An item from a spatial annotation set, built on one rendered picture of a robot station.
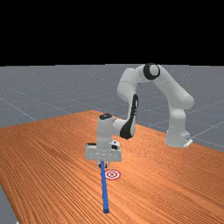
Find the long blue stick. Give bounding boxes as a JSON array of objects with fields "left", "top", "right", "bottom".
[{"left": 100, "top": 160, "right": 110, "bottom": 214}]

